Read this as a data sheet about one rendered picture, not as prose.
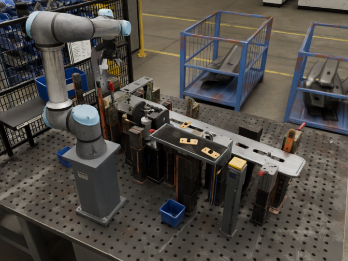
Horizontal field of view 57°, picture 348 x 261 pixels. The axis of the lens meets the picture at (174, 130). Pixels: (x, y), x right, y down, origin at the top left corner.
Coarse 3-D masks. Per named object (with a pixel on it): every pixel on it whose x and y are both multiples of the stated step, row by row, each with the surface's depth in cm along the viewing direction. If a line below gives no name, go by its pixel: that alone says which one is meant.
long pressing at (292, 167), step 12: (108, 96) 229; (132, 96) 229; (120, 108) 215; (180, 120) 203; (192, 120) 203; (204, 132) 192; (216, 132) 192; (228, 132) 192; (252, 144) 181; (264, 144) 182; (240, 156) 172; (252, 156) 172; (264, 156) 172; (276, 156) 172; (288, 156) 172; (288, 168) 164; (300, 168) 165
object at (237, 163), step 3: (231, 159) 145; (234, 159) 145; (237, 159) 145; (240, 159) 145; (231, 162) 143; (234, 162) 143; (237, 162) 143; (240, 162) 143; (243, 162) 143; (231, 165) 142; (234, 165) 141; (237, 165) 141; (240, 165) 141; (243, 165) 142; (237, 168) 141; (240, 168) 140
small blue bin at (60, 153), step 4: (64, 148) 214; (68, 148) 216; (56, 152) 210; (60, 152) 212; (64, 152) 215; (60, 156) 209; (60, 160) 211; (64, 160) 208; (64, 164) 211; (68, 164) 208
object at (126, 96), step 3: (126, 93) 216; (129, 93) 217; (120, 96) 214; (123, 96) 214; (126, 96) 214; (129, 96) 216; (114, 99) 210; (117, 99) 210; (120, 99) 210; (123, 99) 212; (126, 99) 218; (129, 99) 218; (111, 102) 207; (117, 102) 208; (120, 102) 210
